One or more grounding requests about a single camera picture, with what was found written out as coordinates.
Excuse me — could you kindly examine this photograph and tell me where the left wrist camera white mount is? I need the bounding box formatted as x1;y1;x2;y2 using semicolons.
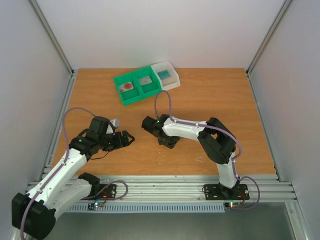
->
106;118;120;134

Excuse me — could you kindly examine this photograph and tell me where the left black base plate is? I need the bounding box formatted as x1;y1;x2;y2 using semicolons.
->
82;184;117;200

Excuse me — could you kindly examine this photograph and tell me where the teal card in bin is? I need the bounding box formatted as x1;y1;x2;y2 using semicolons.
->
157;70;171;80

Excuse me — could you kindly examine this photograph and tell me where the red dot card in bin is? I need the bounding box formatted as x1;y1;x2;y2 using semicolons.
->
118;81;134;93

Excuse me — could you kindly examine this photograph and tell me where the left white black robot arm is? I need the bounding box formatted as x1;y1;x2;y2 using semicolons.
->
11;116;135;240

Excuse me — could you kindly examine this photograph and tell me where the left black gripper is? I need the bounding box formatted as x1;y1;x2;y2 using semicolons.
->
99;131;136;152

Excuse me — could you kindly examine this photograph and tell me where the grey slotted cable duct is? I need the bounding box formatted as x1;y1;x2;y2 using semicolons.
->
67;202;225;214

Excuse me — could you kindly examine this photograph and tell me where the grey card in bin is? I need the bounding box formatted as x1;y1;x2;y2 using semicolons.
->
139;76;152;86

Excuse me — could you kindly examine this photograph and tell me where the aluminium frame rail front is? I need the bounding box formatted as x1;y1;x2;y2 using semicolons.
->
23;174;298;205

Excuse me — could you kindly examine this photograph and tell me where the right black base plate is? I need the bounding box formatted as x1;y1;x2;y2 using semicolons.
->
202;183;250;201

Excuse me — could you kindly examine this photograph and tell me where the white bin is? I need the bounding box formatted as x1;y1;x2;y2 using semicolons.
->
151;60;181;91

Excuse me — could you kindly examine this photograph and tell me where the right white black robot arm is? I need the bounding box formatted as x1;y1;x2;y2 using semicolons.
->
141;114;239;198

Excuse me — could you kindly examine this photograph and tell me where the left small circuit board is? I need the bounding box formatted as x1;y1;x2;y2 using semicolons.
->
87;201;104;211

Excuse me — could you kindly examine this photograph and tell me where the small circuit board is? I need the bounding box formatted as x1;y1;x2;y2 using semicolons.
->
224;201;244;210
87;201;104;211

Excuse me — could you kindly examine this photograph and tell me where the green bin middle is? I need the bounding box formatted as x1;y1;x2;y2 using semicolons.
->
131;66;162;99

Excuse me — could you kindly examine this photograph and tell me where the green bin left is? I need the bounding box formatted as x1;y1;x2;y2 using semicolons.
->
113;72;142;106

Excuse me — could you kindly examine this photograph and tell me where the right small circuit board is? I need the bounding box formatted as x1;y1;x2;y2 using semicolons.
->
224;201;244;210

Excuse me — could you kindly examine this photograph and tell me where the green bin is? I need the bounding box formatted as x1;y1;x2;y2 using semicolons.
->
131;66;162;99
113;72;142;106

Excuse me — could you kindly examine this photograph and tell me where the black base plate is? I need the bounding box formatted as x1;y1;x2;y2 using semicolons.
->
82;184;117;200
202;183;250;201

